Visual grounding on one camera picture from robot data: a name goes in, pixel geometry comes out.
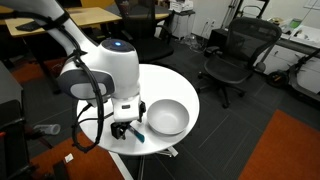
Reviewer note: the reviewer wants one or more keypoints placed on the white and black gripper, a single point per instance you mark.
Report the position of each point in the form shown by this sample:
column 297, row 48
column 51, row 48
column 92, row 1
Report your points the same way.
column 126, row 110

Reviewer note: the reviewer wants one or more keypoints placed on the teal marker pen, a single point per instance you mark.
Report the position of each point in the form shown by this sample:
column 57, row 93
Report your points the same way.
column 138, row 135

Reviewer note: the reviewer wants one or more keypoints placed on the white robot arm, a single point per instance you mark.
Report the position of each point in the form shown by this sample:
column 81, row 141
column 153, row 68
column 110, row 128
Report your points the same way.
column 93, row 72

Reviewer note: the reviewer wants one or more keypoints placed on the white bowl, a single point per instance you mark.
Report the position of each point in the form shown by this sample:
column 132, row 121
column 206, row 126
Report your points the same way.
column 168, row 117

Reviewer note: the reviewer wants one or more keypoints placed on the round white table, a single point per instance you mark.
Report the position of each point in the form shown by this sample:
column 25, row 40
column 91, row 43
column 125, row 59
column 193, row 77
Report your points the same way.
column 156, row 83

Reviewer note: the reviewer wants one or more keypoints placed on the clear plastic bottle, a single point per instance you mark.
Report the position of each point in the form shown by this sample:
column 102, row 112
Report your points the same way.
column 48, row 129

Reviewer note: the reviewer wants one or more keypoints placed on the dark office chair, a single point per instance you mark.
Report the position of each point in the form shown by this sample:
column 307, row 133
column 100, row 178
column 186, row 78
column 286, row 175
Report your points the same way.
column 151, row 41

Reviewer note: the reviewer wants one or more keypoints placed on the wooden desk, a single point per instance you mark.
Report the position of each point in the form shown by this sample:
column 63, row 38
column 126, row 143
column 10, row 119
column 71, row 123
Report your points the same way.
column 80, row 16

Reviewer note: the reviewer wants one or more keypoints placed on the black box on floor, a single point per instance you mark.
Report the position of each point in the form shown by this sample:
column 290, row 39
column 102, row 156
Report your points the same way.
column 218, row 43

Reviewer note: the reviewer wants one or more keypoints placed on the black mesh office chair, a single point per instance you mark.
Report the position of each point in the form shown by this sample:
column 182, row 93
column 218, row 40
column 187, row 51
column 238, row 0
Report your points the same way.
column 246, row 39

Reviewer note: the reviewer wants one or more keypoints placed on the black electric scooter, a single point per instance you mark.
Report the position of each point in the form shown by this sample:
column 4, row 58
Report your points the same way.
column 282, row 78

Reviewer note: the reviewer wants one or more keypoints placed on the white cabinet counter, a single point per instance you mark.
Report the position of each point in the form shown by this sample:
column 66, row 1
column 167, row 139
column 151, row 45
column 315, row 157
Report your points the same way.
column 297, row 40

